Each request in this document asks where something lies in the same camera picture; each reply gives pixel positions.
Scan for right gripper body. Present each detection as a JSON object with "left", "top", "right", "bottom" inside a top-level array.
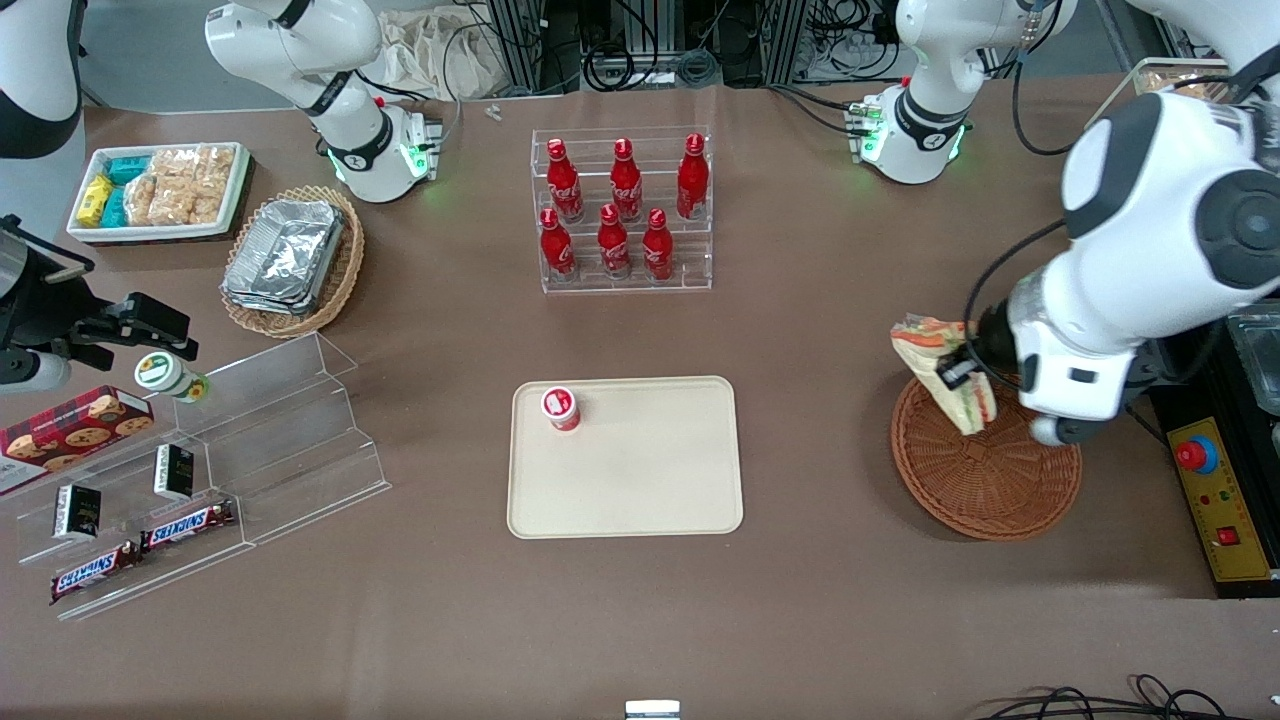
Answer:
[{"left": 0, "top": 215, "right": 123, "bottom": 353}]

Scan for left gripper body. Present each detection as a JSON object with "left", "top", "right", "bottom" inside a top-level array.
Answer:
[{"left": 975, "top": 262, "right": 1153, "bottom": 422}]

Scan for triangular sandwich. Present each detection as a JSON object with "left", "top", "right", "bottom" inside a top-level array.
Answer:
[{"left": 890, "top": 314, "right": 998, "bottom": 437}]

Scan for white rectangular snack tray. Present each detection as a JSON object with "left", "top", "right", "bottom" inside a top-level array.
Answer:
[{"left": 66, "top": 142, "right": 251, "bottom": 244}]

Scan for round brown wicker basket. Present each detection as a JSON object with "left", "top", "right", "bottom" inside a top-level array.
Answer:
[{"left": 890, "top": 372, "right": 1083, "bottom": 542}]

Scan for aluminium foil tray stack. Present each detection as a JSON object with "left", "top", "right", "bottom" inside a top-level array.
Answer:
[{"left": 221, "top": 199, "right": 347, "bottom": 317}]

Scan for oval light wicker basket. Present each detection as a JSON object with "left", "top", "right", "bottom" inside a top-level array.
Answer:
[{"left": 219, "top": 185, "right": 366, "bottom": 340}]

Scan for beige rectangular tray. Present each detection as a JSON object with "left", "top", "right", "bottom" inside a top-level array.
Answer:
[{"left": 506, "top": 375, "right": 745, "bottom": 540}]

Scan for green lidded white cup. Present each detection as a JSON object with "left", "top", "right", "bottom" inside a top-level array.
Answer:
[{"left": 134, "top": 352, "right": 211, "bottom": 404}]

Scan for yellow snack pack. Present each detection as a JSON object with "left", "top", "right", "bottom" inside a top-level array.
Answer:
[{"left": 77, "top": 174, "right": 116, "bottom": 227}]

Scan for small black box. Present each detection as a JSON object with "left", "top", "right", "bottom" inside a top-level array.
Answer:
[
  {"left": 52, "top": 484, "right": 103, "bottom": 543},
  {"left": 152, "top": 444, "right": 196, "bottom": 502}
]

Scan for clear acrylic stepped shelf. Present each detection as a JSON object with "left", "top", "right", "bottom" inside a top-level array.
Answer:
[
  {"left": 168, "top": 332, "right": 393, "bottom": 547},
  {"left": 0, "top": 400, "right": 257, "bottom": 623}
]

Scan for red plaid cookie box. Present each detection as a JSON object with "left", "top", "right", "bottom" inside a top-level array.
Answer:
[{"left": 0, "top": 385, "right": 156, "bottom": 498}]

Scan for snickers chocolate bar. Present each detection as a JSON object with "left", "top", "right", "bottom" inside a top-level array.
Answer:
[
  {"left": 49, "top": 541, "right": 143, "bottom": 605},
  {"left": 140, "top": 500, "right": 237, "bottom": 554}
]

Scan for clear plastic container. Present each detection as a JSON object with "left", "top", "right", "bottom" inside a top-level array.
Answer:
[{"left": 1225, "top": 305, "right": 1280, "bottom": 416}]

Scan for yellow emergency stop box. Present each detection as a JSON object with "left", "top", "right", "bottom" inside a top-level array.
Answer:
[{"left": 1168, "top": 418, "right": 1277, "bottom": 584}]

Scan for bagged fried snack pack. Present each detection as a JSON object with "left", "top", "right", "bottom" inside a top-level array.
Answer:
[{"left": 1146, "top": 68, "right": 1229, "bottom": 103}]

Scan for red cola bottle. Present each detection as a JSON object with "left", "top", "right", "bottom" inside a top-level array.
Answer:
[
  {"left": 597, "top": 204, "right": 632, "bottom": 280},
  {"left": 641, "top": 208, "right": 675, "bottom": 283},
  {"left": 539, "top": 208, "right": 578, "bottom": 283},
  {"left": 676, "top": 133, "right": 710, "bottom": 221},
  {"left": 610, "top": 138, "right": 644, "bottom": 223},
  {"left": 546, "top": 138, "right": 585, "bottom": 223}
]

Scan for clear acrylic bottle rack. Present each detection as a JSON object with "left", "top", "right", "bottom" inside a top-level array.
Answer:
[{"left": 530, "top": 126, "right": 714, "bottom": 295}]

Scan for white cloth bag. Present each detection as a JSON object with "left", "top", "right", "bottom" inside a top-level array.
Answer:
[{"left": 375, "top": 8, "right": 511, "bottom": 101}]

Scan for red lidded small cup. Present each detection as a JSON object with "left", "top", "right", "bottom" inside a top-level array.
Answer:
[{"left": 541, "top": 386, "right": 582, "bottom": 432}]

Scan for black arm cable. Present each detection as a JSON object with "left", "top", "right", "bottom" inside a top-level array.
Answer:
[
  {"left": 963, "top": 218, "right": 1069, "bottom": 391},
  {"left": 1010, "top": 0, "right": 1081, "bottom": 158}
]

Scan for white wire rack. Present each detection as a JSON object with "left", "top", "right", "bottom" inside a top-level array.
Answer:
[{"left": 1085, "top": 57, "right": 1233, "bottom": 133}]

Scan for black base cable bundle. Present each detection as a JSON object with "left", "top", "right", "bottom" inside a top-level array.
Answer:
[{"left": 768, "top": 83, "right": 873, "bottom": 137}]

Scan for black floor cable bundle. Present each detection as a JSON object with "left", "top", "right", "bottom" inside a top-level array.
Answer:
[{"left": 975, "top": 673, "right": 1280, "bottom": 720}]

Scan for black coiled cable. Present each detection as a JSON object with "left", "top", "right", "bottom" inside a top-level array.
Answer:
[{"left": 584, "top": 40, "right": 663, "bottom": 93}]

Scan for aluminium frame rack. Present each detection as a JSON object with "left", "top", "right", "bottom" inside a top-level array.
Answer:
[{"left": 488, "top": 0, "right": 583, "bottom": 97}]

